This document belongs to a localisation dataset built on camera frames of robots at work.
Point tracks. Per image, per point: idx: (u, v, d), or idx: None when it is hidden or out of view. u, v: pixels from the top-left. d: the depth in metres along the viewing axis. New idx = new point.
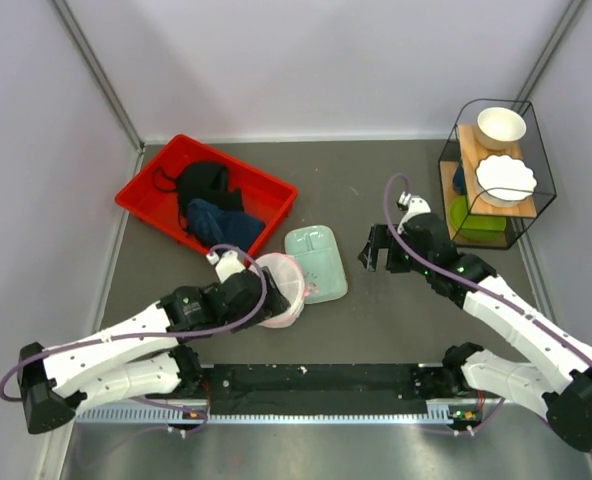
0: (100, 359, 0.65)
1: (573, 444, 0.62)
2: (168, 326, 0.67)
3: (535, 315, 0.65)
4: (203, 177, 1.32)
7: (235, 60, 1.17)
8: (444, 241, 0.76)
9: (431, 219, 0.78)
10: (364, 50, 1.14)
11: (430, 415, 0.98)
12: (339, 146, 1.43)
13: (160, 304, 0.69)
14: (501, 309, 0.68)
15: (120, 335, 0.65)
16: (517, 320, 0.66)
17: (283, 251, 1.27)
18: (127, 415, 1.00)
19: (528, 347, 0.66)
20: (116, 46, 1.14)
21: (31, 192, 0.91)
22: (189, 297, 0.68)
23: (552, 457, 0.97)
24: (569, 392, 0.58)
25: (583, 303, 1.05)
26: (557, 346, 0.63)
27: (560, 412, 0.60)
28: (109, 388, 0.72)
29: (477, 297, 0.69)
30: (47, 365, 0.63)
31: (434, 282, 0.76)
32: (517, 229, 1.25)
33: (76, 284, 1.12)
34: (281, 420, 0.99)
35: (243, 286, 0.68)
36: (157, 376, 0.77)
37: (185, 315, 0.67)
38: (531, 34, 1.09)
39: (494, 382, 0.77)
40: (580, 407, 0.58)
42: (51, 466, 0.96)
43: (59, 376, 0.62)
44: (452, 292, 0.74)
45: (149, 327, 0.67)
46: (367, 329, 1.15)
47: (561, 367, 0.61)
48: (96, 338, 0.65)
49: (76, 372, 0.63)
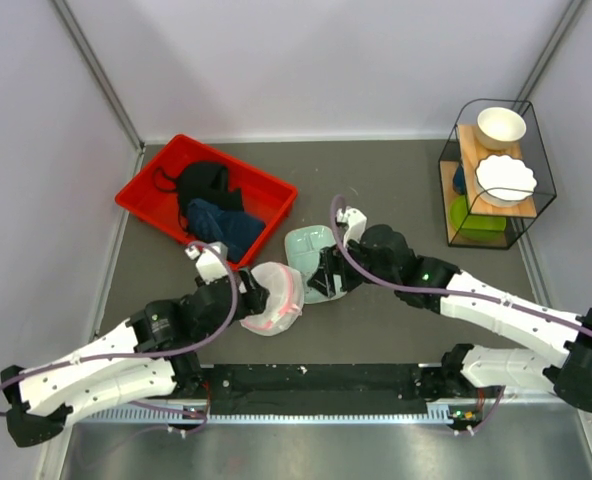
0: (70, 381, 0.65)
1: (587, 409, 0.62)
2: (136, 346, 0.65)
3: (511, 299, 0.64)
4: (202, 177, 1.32)
7: (235, 61, 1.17)
8: (404, 252, 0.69)
9: (387, 232, 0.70)
10: (366, 50, 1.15)
11: (430, 415, 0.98)
12: (339, 147, 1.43)
13: (129, 323, 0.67)
14: (478, 304, 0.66)
15: (88, 358, 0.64)
16: (498, 311, 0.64)
17: (283, 251, 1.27)
18: (127, 415, 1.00)
19: (515, 333, 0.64)
20: (116, 46, 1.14)
21: (32, 191, 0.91)
22: (159, 313, 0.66)
23: (552, 457, 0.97)
24: (570, 365, 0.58)
25: (582, 303, 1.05)
26: (543, 324, 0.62)
27: (570, 386, 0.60)
28: (98, 399, 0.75)
29: (453, 300, 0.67)
30: (23, 387, 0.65)
31: (404, 298, 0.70)
32: (518, 229, 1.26)
33: (76, 284, 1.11)
34: (281, 420, 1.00)
35: (210, 299, 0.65)
36: (148, 383, 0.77)
37: (155, 332, 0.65)
38: (531, 34, 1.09)
39: (497, 376, 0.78)
40: (588, 378, 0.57)
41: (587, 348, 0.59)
42: (52, 466, 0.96)
43: (33, 399, 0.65)
44: (424, 302, 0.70)
45: (119, 348, 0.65)
46: (366, 329, 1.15)
47: (554, 343, 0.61)
48: (66, 361, 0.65)
49: (49, 394, 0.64)
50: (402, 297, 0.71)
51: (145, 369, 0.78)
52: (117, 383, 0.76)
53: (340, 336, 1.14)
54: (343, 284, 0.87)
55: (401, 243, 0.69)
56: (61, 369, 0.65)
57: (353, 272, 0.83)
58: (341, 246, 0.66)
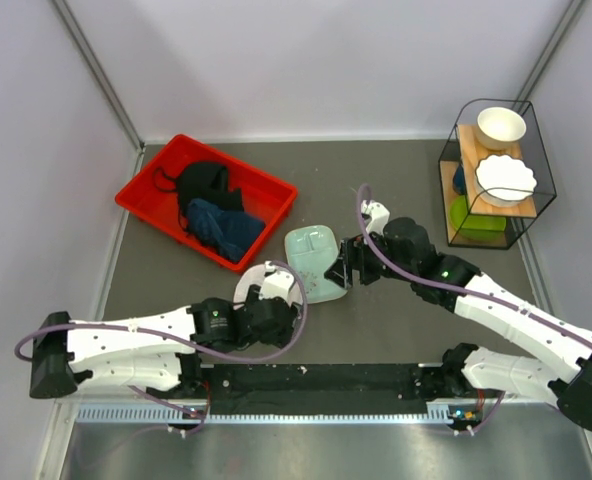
0: (122, 347, 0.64)
1: (587, 428, 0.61)
2: (192, 334, 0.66)
3: (530, 309, 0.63)
4: (203, 177, 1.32)
7: (235, 60, 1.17)
8: (425, 247, 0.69)
9: (409, 225, 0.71)
10: (366, 50, 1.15)
11: (430, 415, 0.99)
12: (338, 146, 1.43)
13: (189, 310, 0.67)
14: (494, 308, 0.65)
15: (148, 329, 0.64)
16: (515, 319, 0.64)
17: (283, 250, 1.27)
18: (127, 415, 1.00)
19: (527, 342, 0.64)
20: (116, 46, 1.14)
21: (31, 191, 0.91)
22: (219, 311, 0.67)
23: (551, 458, 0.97)
24: (579, 381, 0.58)
25: (582, 303, 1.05)
26: (558, 337, 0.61)
27: (574, 401, 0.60)
28: (115, 373, 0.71)
29: (471, 302, 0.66)
30: (71, 338, 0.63)
31: (420, 292, 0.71)
32: (517, 229, 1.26)
33: (76, 283, 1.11)
34: (281, 420, 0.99)
35: (272, 314, 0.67)
36: (159, 374, 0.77)
37: (211, 329, 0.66)
38: (530, 34, 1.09)
39: (499, 380, 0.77)
40: None
41: None
42: (51, 466, 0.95)
43: (79, 352, 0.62)
44: (441, 299, 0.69)
45: (175, 330, 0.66)
46: (366, 329, 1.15)
47: (566, 358, 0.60)
48: (124, 326, 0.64)
49: (97, 353, 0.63)
50: (418, 291, 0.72)
51: (156, 359, 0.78)
52: (135, 366, 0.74)
53: (340, 336, 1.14)
54: (361, 276, 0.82)
55: (423, 237, 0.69)
56: (114, 333, 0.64)
57: (374, 264, 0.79)
58: (368, 238, 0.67)
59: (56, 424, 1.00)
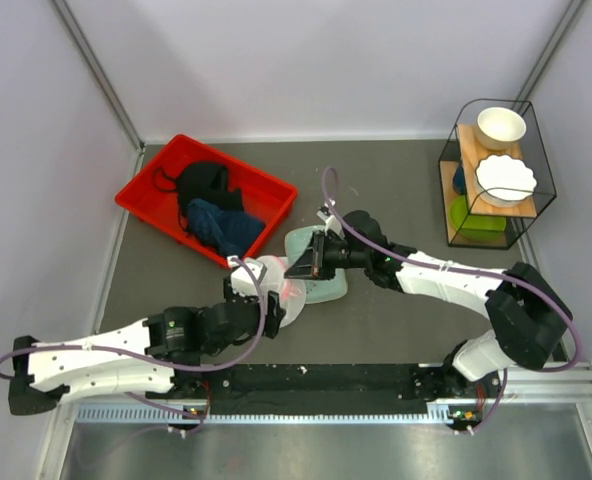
0: (78, 366, 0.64)
1: (531, 366, 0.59)
2: (147, 347, 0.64)
3: (449, 263, 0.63)
4: (202, 177, 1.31)
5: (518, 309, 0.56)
7: (236, 61, 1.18)
8: (378, 237, 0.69)
9: (365, 216, 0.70)
10: (367, 51, 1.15)
11: (430, 415, 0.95)
12: (338, 146, 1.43)
13: (146, 323, 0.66)
14: (424, 273, 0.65)
15: (99, 348, 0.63)
16: (439, 275, 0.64)
17: (283, 251, 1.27)
18: (127, 415, 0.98)
19: (455, 294, 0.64)
20: (116, 45, 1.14)
21: (31, 192, 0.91)
22: (176, 321, 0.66)
23: (551, 457, 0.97)
24: (491, 309, 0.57)
25: (581, 303, 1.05)
26: (473, 279, 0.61)
27: (502, 336, 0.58)
28: (96, 384, 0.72)
29: (404, 274, 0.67)
30: (31, 361, 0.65)
31: (370, 278, 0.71)
32: (517, 229, 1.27)
33: (76, 284, 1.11)
34: (281, 420, 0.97)
35: (225, 318, 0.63)
36: (147, 379, 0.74)
37: (168, 340, 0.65)
38: (531, 34, 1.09)
39: (478, 359, 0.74)
40: (506, 322, 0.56)
41: (508, 294, 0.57)
42: (51, 467, 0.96)
43: (37, 373, 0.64)
44: (389, 283, 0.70)
45: (130, 345, 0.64)
46: (367, 329, 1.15)
47: (477, 292, 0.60)
48: (78, 345, 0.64)
49: (54, 374, 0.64)
50: (368, 276, 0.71)
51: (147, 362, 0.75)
52: (117, 373, 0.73)
53: (340, 336, 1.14)
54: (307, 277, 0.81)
55: (376, 228, 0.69)
56: (72, 351, 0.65)
57: None
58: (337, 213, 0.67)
59: (57, 423, 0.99)
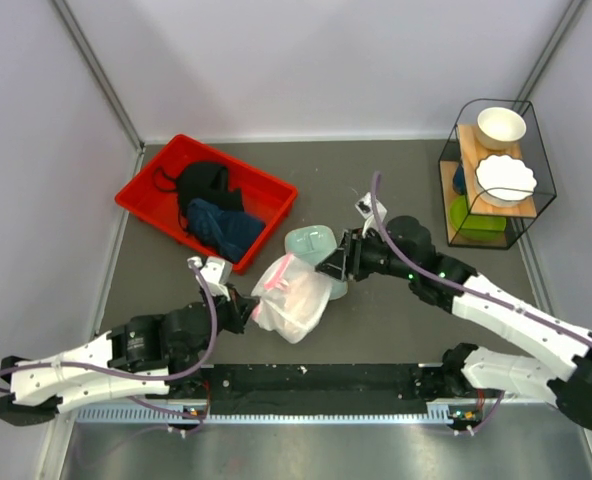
0: (52, 381, 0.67)
1: (588, 425, 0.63)
2: (108, 361, 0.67)
3: (525, 308, 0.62)
4: (203, 177, 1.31)
5: None
7: (235, 61, 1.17)
8: (427, 248, 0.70)
9: (413, 226, 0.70)
10: (366, 50, 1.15)
11: (430, 415, 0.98)
12: (337, 147, 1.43)
13: (109, 336, 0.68)
14: (490, 308, 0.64)
15: (66, 363, 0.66)
16: (511, 318, 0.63)
17: (283, 251, 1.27)
18: (126, 415, 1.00)
19: (524, 341, 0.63)
20: (115, 44, 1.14)
21: (31, 192, 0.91)
22: (137, 332, 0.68)
23: (552, 457, 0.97)
24: (576, 378, 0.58)
25: (581, 302, 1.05)
26: (554, 335, 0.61)
27: (575, 396, 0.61)
28: (88, 393, 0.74)
29: (463, 301, 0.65)
30: (14, 379, 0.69)
31: (416, 291, 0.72)
32: (518, 229, 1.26)
33: (76, 284, 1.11)
34: (280, 420, 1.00)
35: (179, 326, 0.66)
36: (139, 384, 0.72)
37: (128, 352, 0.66)
38: (530, 34, 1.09)
39: (500, 380, 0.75)
40: (590, 391, 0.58)
41: None
42: (51, 466, 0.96)
43: (17, 390, 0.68)
44: (437, 299, 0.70)
45: (95, 358, 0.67)
46: (367, 329, 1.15)
47: (562, 355, 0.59)
48: (47, 362, 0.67)
49: (31, 390, 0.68)
50: (414, 289, 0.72)
51: None
52: (109, 380, 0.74)
53: (341, 336, 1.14)
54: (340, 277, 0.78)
55: (425, 240, 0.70)
56: (45, 368, 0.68)
57: (371, 262, 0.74)
58: (386, 233, 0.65)
59: (56, 424, 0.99)
